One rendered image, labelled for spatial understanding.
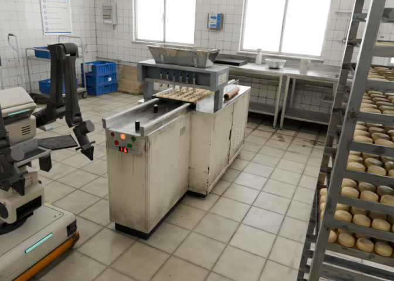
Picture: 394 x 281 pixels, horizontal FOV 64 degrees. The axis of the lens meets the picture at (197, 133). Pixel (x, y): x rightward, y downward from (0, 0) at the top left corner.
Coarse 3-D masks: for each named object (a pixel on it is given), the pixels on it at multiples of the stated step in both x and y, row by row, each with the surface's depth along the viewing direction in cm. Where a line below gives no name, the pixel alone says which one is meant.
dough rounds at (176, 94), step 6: (168, 90) 286; (174, 90) 292; (180, 90) 290; (192, 90) 291; (198, 90) 296; (204, 90) 294; (162, 96) 266; (168, 96) 270; (174, 96) 268; (180, 96) 267; (186, 96) 273; (192, 96) 270; (198, 96) 271; (204, 96) 278
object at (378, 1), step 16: (384, 0) 76; (368, 16) 78; (368, 32) 79; (368, 48) 80; (368, 64) 81; (352, 96) 84; (352, 112) 86; (352, 128) 87; (336, 160) 91; (336, 176) 93; (336, 192) 94; (320, 224) 102; (320, 240) 101; (320, 256) 102; (320, 272) 104
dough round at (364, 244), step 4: (360, 240) 106; (364, 240) 106; (368, 240) 106; (356, 244) 106; (360, 244) 104; (364, 244) 104; (368, 244) 104; (372, 244) 104; (360, 248) 104; (364, 248) 103; (368, 248) 103; (372, 248) 103
